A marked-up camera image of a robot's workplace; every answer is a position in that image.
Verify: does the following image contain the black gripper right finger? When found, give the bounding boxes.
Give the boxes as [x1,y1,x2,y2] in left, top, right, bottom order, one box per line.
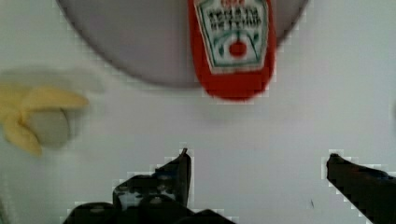
[326,153,396,224]

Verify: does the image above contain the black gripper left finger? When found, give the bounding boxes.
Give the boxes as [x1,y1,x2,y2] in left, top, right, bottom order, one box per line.
[62,148,236,224]

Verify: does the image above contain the yellow peeled banana toy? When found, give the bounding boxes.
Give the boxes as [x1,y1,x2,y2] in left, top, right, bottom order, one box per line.
[0,82,89,157]

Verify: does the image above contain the red felt ketchup bottle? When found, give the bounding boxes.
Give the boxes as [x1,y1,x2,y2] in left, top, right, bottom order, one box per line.
[188,0,276,101]

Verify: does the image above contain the grey round plate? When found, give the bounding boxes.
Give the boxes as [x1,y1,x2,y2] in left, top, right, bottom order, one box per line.
[55,0,309,89]

